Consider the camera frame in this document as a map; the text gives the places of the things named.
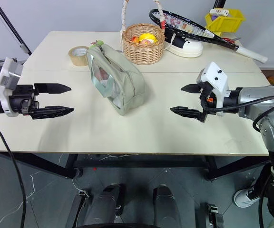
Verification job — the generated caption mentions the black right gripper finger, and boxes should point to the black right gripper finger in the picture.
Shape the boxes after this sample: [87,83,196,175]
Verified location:
[169,106,208,123]
[180,83,204,94]

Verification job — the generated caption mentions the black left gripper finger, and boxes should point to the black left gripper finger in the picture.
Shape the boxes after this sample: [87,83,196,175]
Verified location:
[29,105,75,120]
[33,83,72,95]

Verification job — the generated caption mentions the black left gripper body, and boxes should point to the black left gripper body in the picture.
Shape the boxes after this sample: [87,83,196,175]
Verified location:
[9,84,40,117]

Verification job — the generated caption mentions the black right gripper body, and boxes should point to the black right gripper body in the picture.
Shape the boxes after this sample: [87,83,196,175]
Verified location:
[199,81,218,115]

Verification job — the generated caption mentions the green zippered pouch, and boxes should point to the green zippered pouch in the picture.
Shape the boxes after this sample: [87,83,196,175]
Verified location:
[86,43,146,117]

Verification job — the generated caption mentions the yellow plastic bin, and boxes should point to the yellow plastic bin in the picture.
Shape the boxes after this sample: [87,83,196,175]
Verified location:
[204,9,246,38]

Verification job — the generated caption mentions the brown packing tape roll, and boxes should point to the brown packing tape roll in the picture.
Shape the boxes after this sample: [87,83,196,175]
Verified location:
[68,45,90,67]

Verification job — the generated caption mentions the white sneaker with black heel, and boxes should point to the white sneaker with black heel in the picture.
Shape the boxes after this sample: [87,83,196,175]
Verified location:
[164,33,204,58]

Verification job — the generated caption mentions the black tennis racket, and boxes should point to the black tennis racket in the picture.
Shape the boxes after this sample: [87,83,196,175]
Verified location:
[148,9,269,64]

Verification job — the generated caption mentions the yellow fruit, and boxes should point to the yellow fruit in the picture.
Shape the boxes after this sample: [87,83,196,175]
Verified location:
[138,33,157,45]

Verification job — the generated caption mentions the black slanted stand pole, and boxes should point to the black slanted stand pole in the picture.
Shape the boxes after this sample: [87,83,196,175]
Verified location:
[0,0,32,57]

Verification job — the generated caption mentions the white power strip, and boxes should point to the white power strip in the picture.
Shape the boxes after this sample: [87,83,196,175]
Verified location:
[209,8,231,17]

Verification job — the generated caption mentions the black upright pole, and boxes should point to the black upright pole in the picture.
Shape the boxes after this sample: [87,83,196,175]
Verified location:
[212,0,226,10]

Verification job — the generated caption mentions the dark rounded robot leg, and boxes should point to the dark rounded robot leg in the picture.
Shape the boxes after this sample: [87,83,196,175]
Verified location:
[152,183,183,227]
[82,182,126,227]

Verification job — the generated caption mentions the black floor stand foot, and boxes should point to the black floor stand foot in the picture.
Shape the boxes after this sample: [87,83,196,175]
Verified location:
[65,189,90,228]
[206,202,225,228]

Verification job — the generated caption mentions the white and black sneaker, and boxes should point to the white and black sneaker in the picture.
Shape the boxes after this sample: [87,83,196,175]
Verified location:
[233,184,266,209]

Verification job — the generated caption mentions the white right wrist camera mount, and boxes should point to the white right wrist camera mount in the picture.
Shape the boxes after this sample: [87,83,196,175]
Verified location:
[196,61,231,117]

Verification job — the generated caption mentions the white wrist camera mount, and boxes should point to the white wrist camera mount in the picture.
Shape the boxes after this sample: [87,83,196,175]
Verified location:
[0,57,24,118]
[196,61,231,117]

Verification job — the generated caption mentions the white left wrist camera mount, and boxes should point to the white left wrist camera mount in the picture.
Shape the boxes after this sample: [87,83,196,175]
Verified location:
[0,57,24,118]

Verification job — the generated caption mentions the wicker basket with handle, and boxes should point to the wicker basket with handle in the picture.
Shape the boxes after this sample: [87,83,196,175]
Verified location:
[120,0,166,66]

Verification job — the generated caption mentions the red-handled scissors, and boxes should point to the red-handled scissors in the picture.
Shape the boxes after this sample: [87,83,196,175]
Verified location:
[222,36,242,45]

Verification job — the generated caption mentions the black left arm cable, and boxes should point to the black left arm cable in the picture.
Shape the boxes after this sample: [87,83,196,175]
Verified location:
[0,115,27,228]

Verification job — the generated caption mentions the black metal table frame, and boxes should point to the black metal table frame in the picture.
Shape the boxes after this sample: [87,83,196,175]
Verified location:
[0,151,271,181]

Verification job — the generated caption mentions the black cable along robot body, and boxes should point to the black cable along robot body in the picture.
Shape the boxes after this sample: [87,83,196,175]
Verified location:
[257,166,274,228]

